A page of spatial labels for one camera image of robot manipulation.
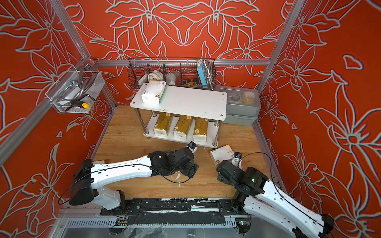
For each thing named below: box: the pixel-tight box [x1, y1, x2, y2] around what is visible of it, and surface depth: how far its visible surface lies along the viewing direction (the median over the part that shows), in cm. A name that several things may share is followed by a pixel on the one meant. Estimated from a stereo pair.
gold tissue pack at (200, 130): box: [192, 117, 209, 143], surface depth 91 cm
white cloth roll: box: [147, 69, 164, 82], surface depth 90 cm
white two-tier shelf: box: [129, 83, 228, 149], surface depth 79 cm
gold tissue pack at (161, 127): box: [153, 112, 173, 137], surface depth 94 cm
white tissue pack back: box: [209, 144, 235, 167], surface depth 89 cm
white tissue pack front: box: [140, 80, 167, 105], surface depth 74 cm
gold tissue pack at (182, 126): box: [173, 115, 193, 140], surface depth 93 cm
